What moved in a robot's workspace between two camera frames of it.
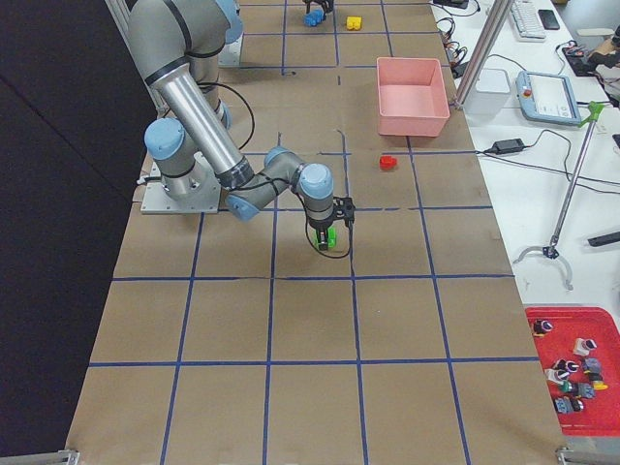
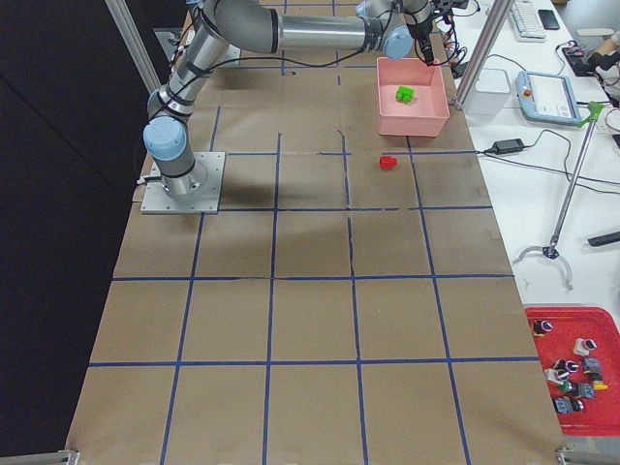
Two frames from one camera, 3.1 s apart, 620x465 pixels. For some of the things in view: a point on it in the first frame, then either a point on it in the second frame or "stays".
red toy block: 387,162 stays
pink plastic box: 413,98 stays
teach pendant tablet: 547,98 stays
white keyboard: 527,22 stays
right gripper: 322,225 to 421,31
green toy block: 331,237 to 404,94
